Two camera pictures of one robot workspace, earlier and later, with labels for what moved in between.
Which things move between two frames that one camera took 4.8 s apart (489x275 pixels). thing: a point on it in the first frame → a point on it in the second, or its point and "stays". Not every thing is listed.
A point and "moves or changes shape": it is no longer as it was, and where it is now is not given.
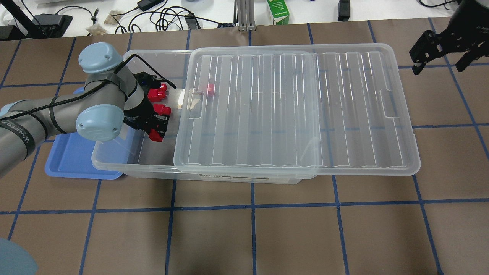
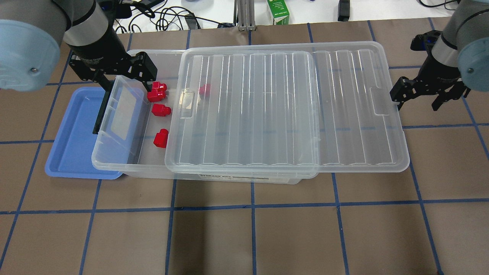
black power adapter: (344, 10) stays
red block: (154, 136) moves or changes shape
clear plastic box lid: (313, 109) stays
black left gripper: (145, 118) → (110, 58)
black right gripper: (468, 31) → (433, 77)
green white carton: (280, 12) stays
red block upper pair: (154, 95) stays
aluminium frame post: (246, 15) stays
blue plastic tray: (70, 156) stays
